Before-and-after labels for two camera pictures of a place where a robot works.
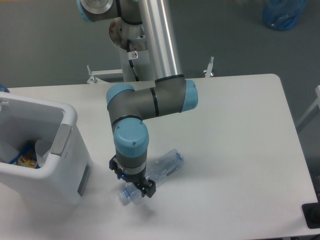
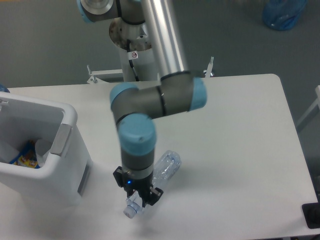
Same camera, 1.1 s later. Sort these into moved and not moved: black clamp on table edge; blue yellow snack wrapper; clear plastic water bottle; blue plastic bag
Moved: clear plastic water bottle
Not moved: black clamp on table edge; blue plastic bag; blue yellow snack wrapper
